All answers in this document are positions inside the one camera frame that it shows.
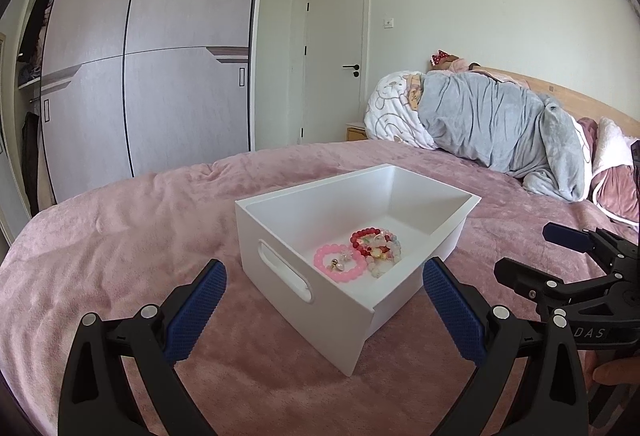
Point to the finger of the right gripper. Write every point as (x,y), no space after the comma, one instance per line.
(582,241)
(546,291)

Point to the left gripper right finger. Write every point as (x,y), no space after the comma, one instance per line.
(551,398)

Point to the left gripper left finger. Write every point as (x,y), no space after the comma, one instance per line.
(96,396)

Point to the gold earring pair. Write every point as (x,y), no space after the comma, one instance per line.
(339,263)

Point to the person right hand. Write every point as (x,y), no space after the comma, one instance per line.
(611,373)

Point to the pink velvet pillow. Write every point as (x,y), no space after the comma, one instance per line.
(613,189)

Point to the grey duvet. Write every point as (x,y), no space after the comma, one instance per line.
(507,128)

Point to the wooden headboard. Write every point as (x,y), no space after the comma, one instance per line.
(576,104)

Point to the white storage box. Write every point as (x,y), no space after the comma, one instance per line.
(388,220)

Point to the white cartoon print pillow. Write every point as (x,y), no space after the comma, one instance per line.
(392,111)

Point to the wooden bedside table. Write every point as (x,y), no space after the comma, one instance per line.
(356,132)

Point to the white door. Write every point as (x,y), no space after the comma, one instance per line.
(334,31)

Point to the grey sliding wardrobe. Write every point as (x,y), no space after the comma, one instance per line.
(134,87)

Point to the black door handle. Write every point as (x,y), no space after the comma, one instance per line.
(354,68)

